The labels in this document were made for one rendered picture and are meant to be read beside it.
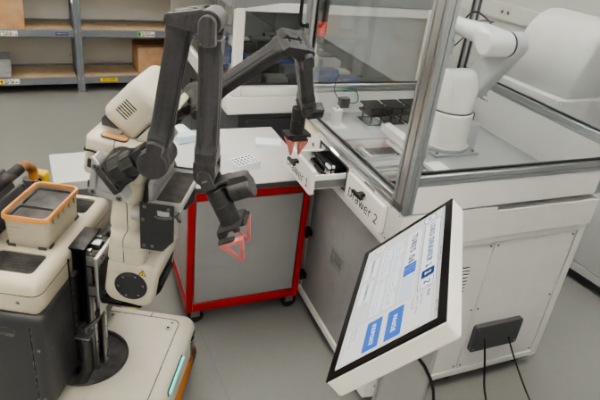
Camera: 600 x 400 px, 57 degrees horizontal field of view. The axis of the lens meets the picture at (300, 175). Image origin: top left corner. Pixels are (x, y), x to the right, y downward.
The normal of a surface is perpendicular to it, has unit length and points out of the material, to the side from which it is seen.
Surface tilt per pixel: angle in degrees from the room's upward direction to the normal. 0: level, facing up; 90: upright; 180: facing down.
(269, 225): 90
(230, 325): 0
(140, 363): 0
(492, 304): 90
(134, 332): 0
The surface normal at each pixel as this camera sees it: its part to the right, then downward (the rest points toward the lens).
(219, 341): 0.11, -0.89
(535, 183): 0.37, 0.45
